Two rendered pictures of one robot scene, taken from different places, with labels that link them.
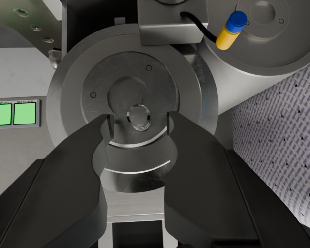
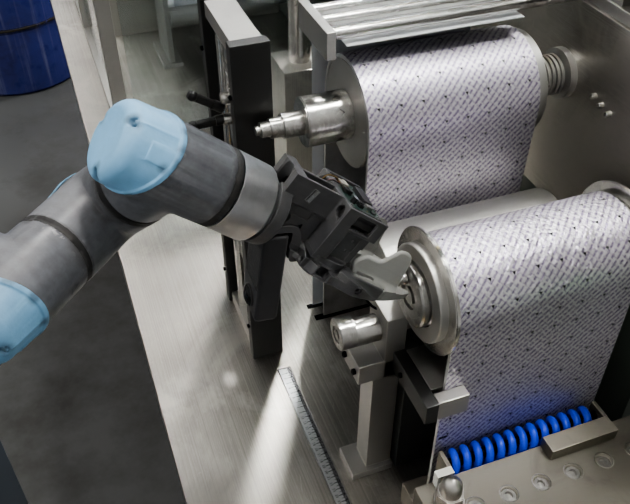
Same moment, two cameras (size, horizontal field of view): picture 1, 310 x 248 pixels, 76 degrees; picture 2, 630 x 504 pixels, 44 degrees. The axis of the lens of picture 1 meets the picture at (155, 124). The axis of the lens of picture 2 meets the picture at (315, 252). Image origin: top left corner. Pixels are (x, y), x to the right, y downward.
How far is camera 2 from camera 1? 0.80 m
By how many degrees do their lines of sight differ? 70
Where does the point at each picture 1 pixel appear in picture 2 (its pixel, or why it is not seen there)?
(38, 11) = (602, 491)
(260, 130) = (457, 167)
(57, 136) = (453, 313)
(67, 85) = (435, 333)
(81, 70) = (429, 334)
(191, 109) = not seen: hidden behind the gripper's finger
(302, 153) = (402, 159)
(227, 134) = (572, 136)
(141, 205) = not seen: outside the picture
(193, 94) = not seen: hidden behind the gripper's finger
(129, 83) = (410, 302)
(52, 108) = (453, 332)
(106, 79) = (413, 315)
